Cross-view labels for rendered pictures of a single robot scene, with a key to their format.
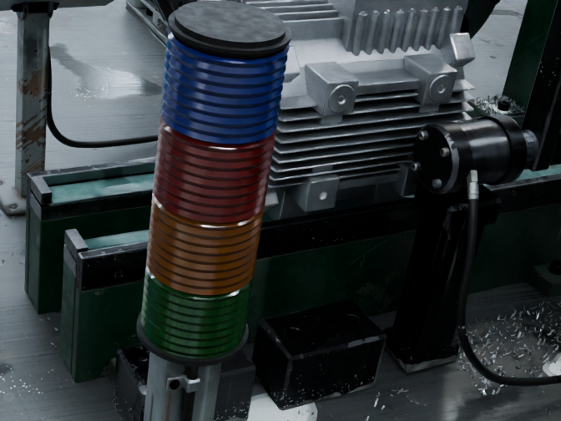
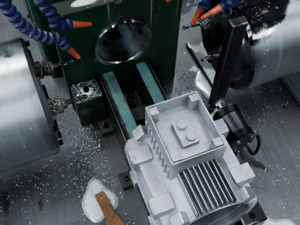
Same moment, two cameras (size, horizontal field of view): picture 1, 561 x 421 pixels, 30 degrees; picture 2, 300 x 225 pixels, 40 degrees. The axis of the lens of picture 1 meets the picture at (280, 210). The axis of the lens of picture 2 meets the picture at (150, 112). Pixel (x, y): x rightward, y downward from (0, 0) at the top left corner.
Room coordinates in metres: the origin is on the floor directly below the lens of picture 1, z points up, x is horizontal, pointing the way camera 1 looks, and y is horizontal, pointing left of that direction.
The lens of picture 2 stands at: (0.90, 0.31, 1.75)
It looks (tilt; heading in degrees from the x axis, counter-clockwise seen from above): 58 degrees down; 280
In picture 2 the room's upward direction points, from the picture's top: 2 degrees clockwise
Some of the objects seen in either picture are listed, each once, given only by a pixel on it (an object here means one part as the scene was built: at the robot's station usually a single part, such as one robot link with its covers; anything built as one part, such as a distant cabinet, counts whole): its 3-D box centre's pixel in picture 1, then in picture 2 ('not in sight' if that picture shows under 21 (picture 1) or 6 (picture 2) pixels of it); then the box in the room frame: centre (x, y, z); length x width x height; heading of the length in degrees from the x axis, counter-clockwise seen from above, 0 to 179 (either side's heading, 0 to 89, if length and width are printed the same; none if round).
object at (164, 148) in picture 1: (214, 157); not in sight; (0.48, 0.04, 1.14); 0.06 x 0.06 x 0.04
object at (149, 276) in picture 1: (196, 298); not in sight; (0.48, 0.04, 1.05); 0.06 x 0.06 x 0.04
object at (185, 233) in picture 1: (204, 230); not in sight; (0.48, 0.04, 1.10); 0.06 x 0.06 x 0.04
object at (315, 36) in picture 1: (323, 93); (187, 176); (0.88, -0.02, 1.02); 0.20 x 0.19 x 0.19; 123
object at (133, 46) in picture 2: not in sight; (123, 43); (1.08, -0.32, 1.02); 0.15 x 0.02 x 0.15; 34
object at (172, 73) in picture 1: (224, 78); not in sight; (0.48, 0.04, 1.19); 0.06 x 0.06 x 0.04
